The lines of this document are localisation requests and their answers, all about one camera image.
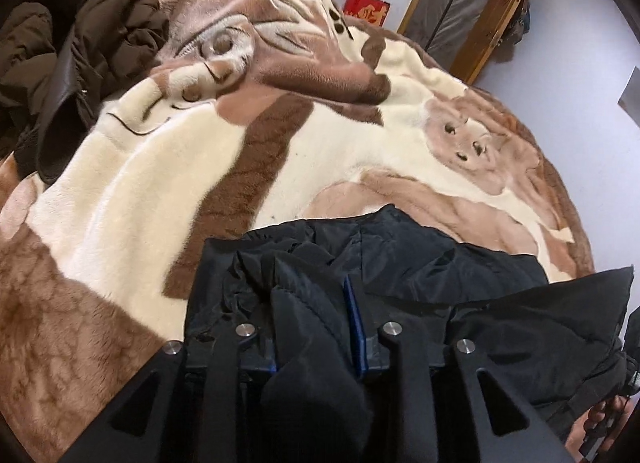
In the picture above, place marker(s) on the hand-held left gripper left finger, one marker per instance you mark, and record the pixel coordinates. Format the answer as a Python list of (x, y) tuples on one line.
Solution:
[(220, 393)]

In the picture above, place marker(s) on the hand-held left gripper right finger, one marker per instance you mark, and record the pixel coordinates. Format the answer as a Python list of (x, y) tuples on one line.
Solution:
[(356, 328)]

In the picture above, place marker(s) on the black puffer jacket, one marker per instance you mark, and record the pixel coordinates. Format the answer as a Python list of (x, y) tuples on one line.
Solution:
[(450, 303)]

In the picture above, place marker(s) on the person's right hand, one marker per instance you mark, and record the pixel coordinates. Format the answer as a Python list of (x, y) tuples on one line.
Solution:
[(602, 418)]

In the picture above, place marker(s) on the brown cream plush blanket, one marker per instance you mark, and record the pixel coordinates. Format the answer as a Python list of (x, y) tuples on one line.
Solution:
[(300, 118)]

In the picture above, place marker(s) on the grey paper sheet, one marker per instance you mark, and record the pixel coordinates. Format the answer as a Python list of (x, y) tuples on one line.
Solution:
[(631, 93)]

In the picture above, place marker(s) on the red gift box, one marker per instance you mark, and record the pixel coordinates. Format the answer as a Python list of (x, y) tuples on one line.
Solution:
[(367, 10)]

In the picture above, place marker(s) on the hanging bags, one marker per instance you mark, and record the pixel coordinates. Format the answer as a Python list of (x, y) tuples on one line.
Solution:
[(517, 28)]

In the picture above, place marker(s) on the brown puffer jacket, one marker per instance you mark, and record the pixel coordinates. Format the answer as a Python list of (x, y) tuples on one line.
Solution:
[(75, 43)]

